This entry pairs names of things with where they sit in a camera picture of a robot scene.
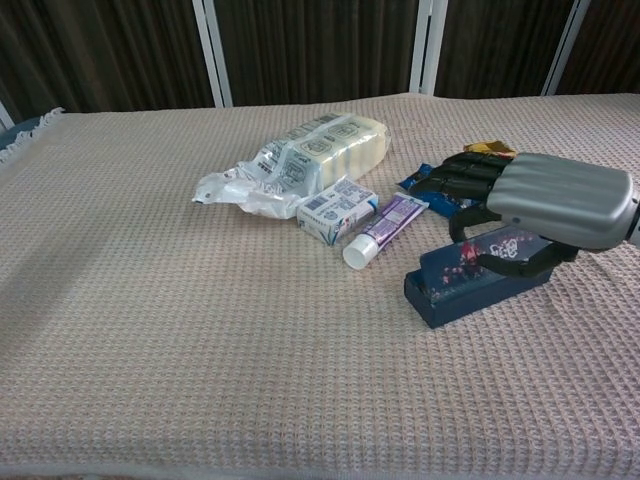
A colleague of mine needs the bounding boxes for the beige waffle weave blanket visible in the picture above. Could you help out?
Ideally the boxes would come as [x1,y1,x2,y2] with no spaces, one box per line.
[0,92,640,480]

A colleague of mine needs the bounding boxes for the small white blue carton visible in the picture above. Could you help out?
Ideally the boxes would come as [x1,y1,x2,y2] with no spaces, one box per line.
[295,178,380,247]

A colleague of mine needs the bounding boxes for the gold foil snack packet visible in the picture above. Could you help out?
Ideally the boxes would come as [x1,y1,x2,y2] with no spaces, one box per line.
[462,140,517,160]

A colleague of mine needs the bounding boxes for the razor in blue wrapper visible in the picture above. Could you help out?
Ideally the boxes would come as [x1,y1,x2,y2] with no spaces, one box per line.
[397,162,481,219]

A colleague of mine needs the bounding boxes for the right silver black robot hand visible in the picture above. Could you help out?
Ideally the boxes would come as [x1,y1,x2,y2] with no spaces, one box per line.
[410,151,635,279]

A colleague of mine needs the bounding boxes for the purple toothpaste tube white cap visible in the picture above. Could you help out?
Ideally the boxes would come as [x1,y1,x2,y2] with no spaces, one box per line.
[342,193,430,271]

